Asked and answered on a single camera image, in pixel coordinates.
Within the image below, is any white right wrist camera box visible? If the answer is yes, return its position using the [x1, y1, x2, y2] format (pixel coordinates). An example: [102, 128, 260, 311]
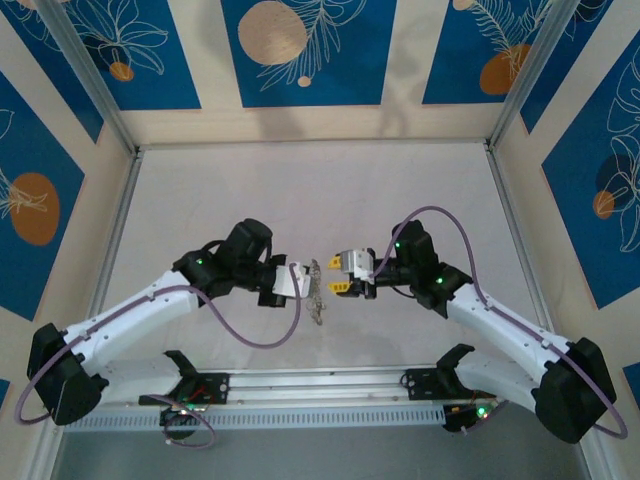
[337, 247, 377, 282]

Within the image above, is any black electronics board with LED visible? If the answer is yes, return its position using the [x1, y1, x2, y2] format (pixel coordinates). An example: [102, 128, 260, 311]
[158, 403, 207, 442]
[442, 402, 501, 435]

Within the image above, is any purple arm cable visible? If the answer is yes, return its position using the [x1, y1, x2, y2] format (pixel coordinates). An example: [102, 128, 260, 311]
[371, 206, 629, 440]
[17, 277, 309, 448]

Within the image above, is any metal disc with wire rings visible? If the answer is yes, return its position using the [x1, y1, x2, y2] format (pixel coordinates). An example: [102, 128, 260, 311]
[303, 257, 329, 327]

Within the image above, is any grey slotted cable duct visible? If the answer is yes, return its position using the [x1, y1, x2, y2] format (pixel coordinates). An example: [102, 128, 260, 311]
[62, 405, 446, 432]

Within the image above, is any aluminium mounting rail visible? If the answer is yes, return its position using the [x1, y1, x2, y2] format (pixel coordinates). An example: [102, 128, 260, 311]
[42, 360, 596, 412]

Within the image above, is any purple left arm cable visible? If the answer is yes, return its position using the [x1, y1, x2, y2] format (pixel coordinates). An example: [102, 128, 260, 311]
[17, 277, 309, 448]

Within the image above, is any aluminium frame post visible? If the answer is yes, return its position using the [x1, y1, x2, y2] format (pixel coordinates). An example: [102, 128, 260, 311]
[37, 0, 139, 154]
[487, 0, 581, 151]

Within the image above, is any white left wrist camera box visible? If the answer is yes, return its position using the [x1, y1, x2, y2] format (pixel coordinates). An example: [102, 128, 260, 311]
[272, 262, 312, 299]

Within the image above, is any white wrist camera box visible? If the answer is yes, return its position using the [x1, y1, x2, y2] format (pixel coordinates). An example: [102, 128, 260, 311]
[337, 247, 377, 282]
[272, 262, 312, 299]

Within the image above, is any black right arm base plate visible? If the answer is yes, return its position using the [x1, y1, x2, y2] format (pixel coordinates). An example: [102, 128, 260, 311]
[403, 367, 499, 401]

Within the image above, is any aluminium table side rail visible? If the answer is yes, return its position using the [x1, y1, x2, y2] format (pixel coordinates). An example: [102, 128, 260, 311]
[484, 143, 557, 341]
[87, 149, 144, 334]

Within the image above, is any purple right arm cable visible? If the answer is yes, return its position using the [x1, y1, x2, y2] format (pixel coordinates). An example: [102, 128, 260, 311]
[371, 206, 629, 440]

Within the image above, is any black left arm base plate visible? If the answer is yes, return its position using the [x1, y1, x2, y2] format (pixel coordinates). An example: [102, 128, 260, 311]
[138, 371, 231, 406]

